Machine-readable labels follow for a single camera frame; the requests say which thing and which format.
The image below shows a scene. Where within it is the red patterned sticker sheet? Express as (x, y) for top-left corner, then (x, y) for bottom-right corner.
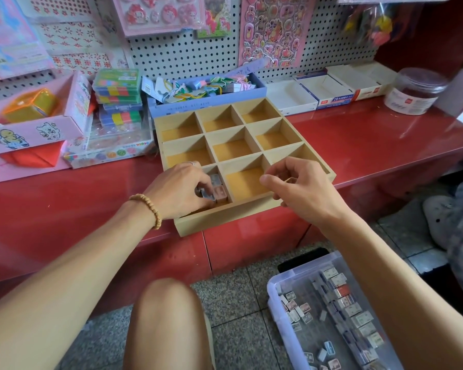
(37, 17), (130, 74)

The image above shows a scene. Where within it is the blue box of trinkets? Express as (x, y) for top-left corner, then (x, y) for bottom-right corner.
(142, 58), (268, 119)

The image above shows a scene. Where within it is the red display counter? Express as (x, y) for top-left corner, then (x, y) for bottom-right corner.
(0, 95), (463, 309)

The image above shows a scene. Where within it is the person's left leg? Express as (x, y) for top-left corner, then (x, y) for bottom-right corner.
(122, 277), (216, 370)

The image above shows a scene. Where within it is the beaded wooden bracelet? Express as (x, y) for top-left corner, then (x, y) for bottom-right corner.
(127, 193), (164, 231)

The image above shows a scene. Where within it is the round clear plastic jar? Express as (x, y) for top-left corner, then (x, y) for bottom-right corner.
(383, 67), (450, 117)

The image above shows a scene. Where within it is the clear plastic storage bin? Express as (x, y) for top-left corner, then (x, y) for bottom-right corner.
(265, 250), (407, 370)

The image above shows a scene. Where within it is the pile of boxed erasers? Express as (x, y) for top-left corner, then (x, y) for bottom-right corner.
(281, 289), (342, 370)

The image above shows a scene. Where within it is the stack of colourful packs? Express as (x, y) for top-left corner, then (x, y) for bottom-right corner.
(92, 68), (145, 128)

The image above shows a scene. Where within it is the person's left forearm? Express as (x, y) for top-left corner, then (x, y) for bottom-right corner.
(0, 202), (162, 370)

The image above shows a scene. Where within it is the person's right forearm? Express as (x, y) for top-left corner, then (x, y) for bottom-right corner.
(323, 210), (463, 370)

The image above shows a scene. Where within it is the pastel cartoon sticker pack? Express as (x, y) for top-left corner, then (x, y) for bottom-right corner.
(0, 0), (56, 81)

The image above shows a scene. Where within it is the row of erasers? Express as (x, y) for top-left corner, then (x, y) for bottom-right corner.
(312, 265), (388, 370)

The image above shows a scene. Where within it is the white pegboard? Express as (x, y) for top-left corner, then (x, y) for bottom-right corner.
(0, 0), (381, 101)

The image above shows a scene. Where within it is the pink tray of trinkets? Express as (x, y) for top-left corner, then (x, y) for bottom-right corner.
(0, 70), (94, 187)

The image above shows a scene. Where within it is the pink sticker pack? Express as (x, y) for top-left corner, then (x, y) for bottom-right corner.
(238, 0), (319, 71)
(111, 0), (206, 39)

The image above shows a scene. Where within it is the white tray box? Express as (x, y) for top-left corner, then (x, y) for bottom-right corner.
(263, 78), (319, 118)
(294, 71), (357, 112)
(326, 61), (399, 102)

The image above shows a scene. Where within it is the person's right hand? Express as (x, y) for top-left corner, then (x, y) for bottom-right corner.
(258, 156), (353, 230)

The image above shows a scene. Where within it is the wooden compartment tray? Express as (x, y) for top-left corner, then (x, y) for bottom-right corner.
(152, 96), (337, 238)

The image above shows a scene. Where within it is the person's left hand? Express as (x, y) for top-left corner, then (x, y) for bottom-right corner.
(142, 161), (218, 223)

